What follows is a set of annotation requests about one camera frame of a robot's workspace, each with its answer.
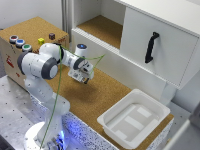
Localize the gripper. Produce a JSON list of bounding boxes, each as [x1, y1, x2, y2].
[[68, 60, 95, 85]]

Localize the purple block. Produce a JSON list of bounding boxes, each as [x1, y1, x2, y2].
[[48, 32, 57, 41]]

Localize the yellow block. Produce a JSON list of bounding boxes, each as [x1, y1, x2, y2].
[[37, 37, 46, 46]]

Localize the green button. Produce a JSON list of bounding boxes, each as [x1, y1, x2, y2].
[[21, 43, 33, 53]]

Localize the white cabinet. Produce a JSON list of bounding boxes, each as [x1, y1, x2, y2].
[[70, 0, 200, 108]]

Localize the blue button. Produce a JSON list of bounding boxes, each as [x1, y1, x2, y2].
[[15, 38, 26, 48]]

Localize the white plastic box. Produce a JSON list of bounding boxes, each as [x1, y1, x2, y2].
[[96, 88, 171, 149]]

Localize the red button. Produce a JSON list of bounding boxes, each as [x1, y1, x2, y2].
[[9, 34, 19, 44]]

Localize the white sliding door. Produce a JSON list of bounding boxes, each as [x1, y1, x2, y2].
[[119, 6, 200, 89]]

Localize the green cable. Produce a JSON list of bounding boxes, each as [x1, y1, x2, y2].
[[39, 44, 106, 150]]

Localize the black door handle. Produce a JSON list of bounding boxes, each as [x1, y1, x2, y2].
[[144, 31, 160, 64]]

